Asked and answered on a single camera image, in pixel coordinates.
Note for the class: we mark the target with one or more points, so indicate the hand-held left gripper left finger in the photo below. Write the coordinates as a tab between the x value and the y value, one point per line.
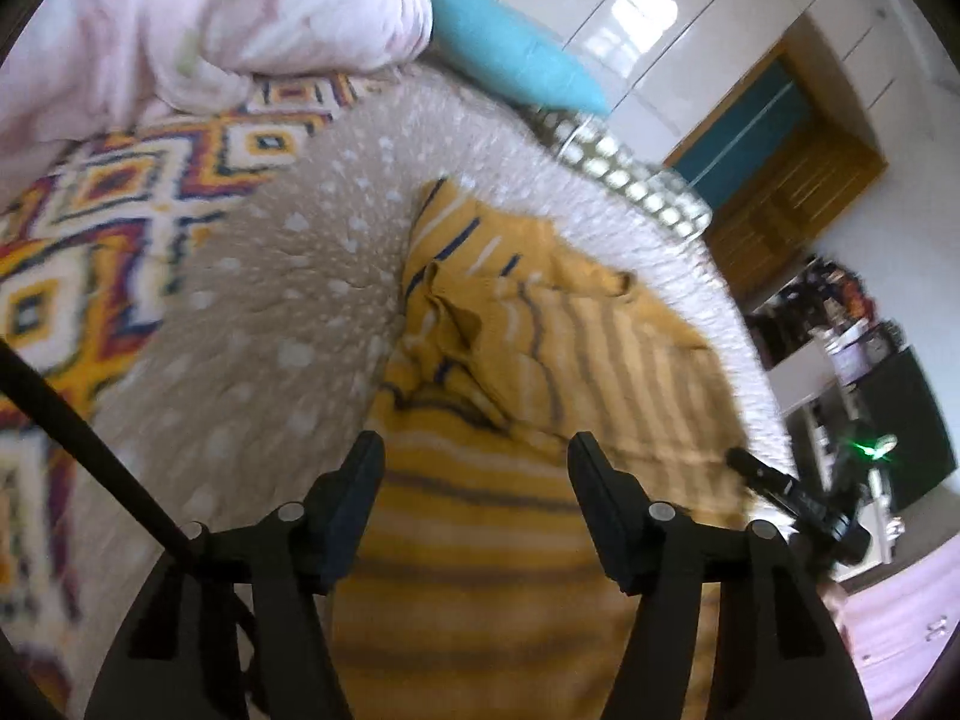
366	481

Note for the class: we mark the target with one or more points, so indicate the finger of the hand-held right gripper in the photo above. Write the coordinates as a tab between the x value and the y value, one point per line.
759	474

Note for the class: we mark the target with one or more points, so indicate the dark cluttered shelf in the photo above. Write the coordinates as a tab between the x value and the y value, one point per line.
825	292

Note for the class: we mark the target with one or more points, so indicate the geometric patterned blanket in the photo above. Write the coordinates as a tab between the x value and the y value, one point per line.
97	187

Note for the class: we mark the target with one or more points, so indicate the glossy white wardrobe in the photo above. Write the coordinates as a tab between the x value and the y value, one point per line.
675	15

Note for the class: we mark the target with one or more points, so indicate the yellow striped sweater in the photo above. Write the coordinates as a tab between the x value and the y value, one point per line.
487	390

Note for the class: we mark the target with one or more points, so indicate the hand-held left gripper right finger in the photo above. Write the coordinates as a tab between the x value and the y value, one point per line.
592	481

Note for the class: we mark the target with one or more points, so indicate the beige dotted bedspread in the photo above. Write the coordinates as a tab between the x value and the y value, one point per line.
300	277

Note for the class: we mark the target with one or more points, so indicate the teal door panel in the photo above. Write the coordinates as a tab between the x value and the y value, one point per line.
750	127

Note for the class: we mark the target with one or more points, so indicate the black television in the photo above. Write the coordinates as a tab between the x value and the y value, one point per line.
915	420

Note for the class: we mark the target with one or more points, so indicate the white shelf unit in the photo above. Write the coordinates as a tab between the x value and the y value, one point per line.
802	382

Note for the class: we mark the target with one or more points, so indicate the wooden door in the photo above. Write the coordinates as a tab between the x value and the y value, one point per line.
795	202

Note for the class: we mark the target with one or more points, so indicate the green patterned bolster pillow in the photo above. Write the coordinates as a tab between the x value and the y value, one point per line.
630	172

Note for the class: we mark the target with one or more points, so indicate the black pole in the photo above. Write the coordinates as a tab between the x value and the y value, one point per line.
75	435

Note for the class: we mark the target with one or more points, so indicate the pink floral quilt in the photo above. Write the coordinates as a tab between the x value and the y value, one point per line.
225	7

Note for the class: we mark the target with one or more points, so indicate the teal pillow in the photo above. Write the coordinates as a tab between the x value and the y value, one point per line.
510	52

